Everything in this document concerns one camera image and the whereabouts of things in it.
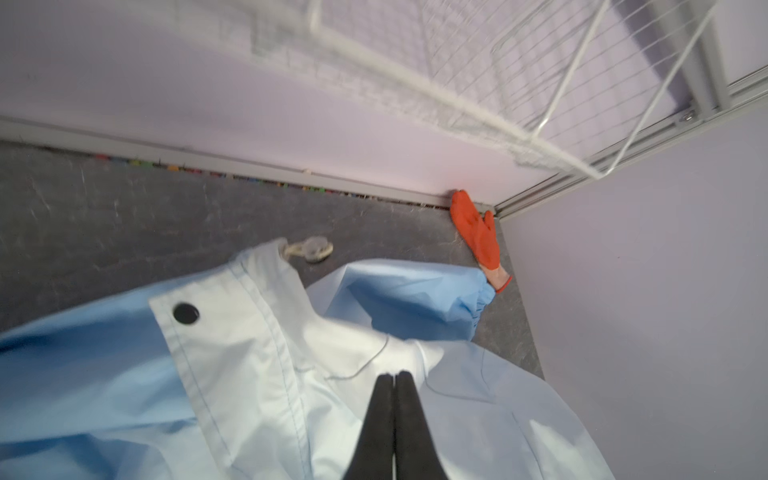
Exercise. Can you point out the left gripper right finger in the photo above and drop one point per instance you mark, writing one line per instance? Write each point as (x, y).
(414, 451)

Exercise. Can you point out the white wire shelf basket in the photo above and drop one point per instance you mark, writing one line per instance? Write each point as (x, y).
(566, 86)

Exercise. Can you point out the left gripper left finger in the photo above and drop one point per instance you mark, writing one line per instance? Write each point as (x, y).
(373, 457)

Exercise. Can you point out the light blue jacket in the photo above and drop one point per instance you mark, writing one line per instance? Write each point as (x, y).
(243, 372)

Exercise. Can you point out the orange red glove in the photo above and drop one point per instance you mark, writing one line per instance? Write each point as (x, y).
(478, 231)

